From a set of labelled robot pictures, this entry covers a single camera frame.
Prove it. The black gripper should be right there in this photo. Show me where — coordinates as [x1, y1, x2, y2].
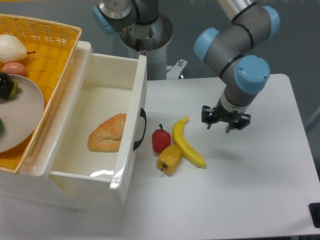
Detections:
[201, 104, 251, 133]

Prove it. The white top drawer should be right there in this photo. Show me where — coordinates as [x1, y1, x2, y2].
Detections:
[50, 53, 147, 203]

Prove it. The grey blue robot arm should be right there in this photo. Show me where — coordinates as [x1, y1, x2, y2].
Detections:
[92, 0, 281, 130]

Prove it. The white drawer cabinet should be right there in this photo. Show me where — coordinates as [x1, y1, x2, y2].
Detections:
[0, 41, 93, 209]

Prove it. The yellow banana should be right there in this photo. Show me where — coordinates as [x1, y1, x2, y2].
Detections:
[172, 116, 207, 169]

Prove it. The red bell pepper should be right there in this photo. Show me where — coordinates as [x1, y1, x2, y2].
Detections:
[151, 123, 171, 154]

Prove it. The yellow bell pepper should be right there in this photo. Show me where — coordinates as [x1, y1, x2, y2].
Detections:
[156, 144, 183, 176]

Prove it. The croissant bread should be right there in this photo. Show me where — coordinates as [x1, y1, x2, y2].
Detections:
[87, 113, 127, 153]

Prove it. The black corner object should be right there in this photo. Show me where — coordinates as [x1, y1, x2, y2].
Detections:
[308, 202, 320, 229]

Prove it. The yellow wicker basket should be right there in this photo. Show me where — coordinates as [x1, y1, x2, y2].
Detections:
[0, 13, 82, 174]

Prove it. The grey plate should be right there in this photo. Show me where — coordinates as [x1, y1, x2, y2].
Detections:
[0, 75, 45, 152]

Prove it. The pink egg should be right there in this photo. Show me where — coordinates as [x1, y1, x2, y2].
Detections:
[1, 62, 27, 77]

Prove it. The dark purple eggplant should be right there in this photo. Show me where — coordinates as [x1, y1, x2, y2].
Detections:
[0, 71, 23, 99]

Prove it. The white pear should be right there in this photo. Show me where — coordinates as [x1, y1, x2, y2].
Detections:
[0, 34, 35, 64]

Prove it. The green vegetable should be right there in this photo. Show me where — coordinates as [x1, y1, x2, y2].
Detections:
[0, 118, 4, 134]

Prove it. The metal table bracket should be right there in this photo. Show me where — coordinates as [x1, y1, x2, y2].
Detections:
[166, 59, 188, 80]

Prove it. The black top drawer handle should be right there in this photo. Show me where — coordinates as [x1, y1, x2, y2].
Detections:
[132, 107, 147, 151]

